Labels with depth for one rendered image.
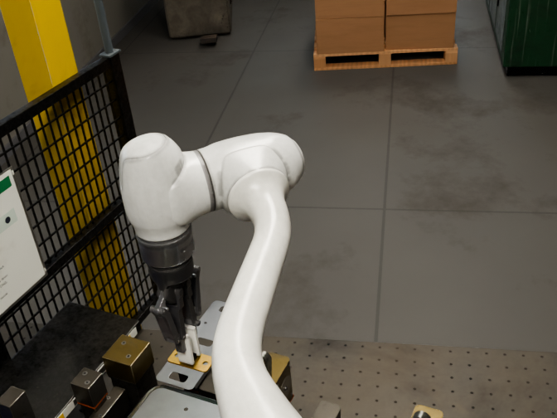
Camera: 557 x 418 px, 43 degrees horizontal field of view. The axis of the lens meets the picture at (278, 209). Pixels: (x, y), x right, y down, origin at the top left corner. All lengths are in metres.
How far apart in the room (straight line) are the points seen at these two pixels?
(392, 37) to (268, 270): 4.78
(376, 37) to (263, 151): 4.56
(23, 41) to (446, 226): 2.59
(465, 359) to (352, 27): 3.85
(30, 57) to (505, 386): 1.48
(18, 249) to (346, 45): 4.23
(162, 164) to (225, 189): 0.11
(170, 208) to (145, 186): 0.05
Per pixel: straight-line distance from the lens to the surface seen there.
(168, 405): 1.62
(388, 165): 4.34
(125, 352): 1.67
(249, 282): 0.93
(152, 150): 1.05
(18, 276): 1.75
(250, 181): 1.06
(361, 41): 5.63
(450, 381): 2.03
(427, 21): 5.62
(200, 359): 1.33
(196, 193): 1.08
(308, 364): 2.06
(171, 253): 1.13
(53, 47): 1.79
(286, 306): 3.31
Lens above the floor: 2.18
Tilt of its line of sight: 33 degrees down
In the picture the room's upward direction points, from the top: 5 degrees counter-clockwise
